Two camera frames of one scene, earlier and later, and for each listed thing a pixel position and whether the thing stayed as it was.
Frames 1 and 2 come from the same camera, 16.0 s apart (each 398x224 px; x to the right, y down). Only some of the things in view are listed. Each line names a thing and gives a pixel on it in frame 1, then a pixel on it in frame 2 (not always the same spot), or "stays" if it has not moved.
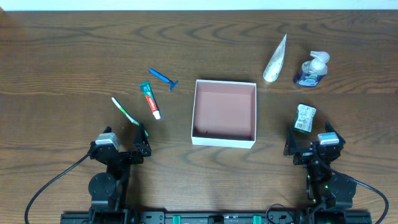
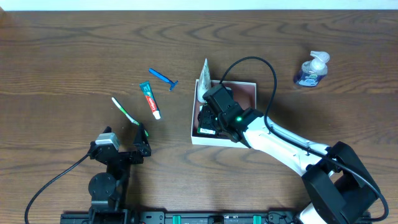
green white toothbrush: x=124 y=110 stays
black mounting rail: x=216 y=217 stays
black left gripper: x=123 y=154 stays
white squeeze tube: x=273 y=68 → x=204 y=82
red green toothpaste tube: x=148 y=92 stays
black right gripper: x=306 y=150 → x=208 y=121
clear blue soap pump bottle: x=313 y=71 stays
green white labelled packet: x=305 y=117 → x=206 y=130
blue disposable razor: x=173 y=83 stays
